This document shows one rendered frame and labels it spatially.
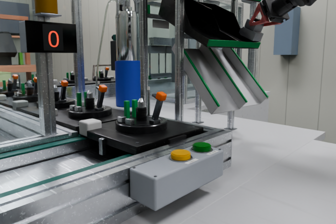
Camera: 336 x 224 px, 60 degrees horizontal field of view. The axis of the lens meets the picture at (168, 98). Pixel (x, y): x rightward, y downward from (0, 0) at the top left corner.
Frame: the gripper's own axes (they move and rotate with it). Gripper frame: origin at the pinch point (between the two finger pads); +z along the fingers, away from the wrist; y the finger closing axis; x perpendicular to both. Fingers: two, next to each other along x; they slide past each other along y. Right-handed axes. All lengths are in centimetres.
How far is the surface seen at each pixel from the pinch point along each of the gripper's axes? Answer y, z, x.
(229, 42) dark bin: 15.3, 1.1, 7.4
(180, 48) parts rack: 26.5, 11.1, 4.5
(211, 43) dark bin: 23.1, 1.6, 7.9
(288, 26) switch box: -241, 108, -85
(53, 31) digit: 65, 9, 2
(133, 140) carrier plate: 53, 7, 31
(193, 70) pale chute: 23.7, 11.4, 12.0
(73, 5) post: 23, 95, -68
